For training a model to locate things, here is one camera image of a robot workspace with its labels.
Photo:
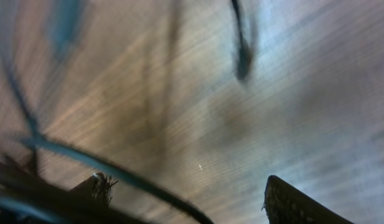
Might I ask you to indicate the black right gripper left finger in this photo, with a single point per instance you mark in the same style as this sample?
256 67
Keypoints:
98 187

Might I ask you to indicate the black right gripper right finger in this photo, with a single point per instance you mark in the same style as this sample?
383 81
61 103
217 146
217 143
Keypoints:
285 204

